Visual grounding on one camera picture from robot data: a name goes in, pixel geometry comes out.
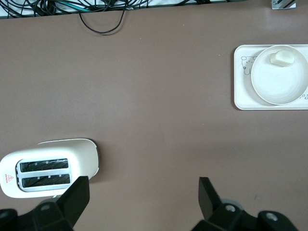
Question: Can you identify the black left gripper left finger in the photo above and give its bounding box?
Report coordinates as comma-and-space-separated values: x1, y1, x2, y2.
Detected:
0, 176, 90, 231

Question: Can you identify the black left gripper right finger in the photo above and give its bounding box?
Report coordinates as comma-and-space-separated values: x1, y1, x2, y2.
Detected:
192, 177, 299, 231

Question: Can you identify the cream round plate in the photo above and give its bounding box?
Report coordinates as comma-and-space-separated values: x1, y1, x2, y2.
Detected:
250, 45, 308, 106

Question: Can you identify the small white steamed bun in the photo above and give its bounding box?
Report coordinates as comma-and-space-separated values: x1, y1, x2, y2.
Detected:
269, 50, 295, 67

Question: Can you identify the cream two-slot toaster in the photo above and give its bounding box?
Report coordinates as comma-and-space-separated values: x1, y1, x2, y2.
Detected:
0, 137, 100, 199

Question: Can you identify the cream rectangular rabbit tray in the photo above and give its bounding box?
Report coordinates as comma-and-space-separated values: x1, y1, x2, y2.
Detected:
233, 44, 308, 111

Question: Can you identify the looped thin black cable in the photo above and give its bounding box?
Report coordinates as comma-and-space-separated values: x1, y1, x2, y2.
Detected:
79, 0, 127, 35

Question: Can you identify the teal cable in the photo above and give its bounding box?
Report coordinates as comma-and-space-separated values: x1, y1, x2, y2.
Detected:
48, 0, 135, 13

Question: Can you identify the thick black cable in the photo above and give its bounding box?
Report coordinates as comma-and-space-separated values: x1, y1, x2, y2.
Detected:
32, 0, 57, 15

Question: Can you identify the black cable bundle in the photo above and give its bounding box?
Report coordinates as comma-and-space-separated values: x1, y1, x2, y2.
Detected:
0, 0, 229, 19

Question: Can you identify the aluminium profile bracket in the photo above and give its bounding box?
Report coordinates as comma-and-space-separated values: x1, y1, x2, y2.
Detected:
271, 0, 297, 10

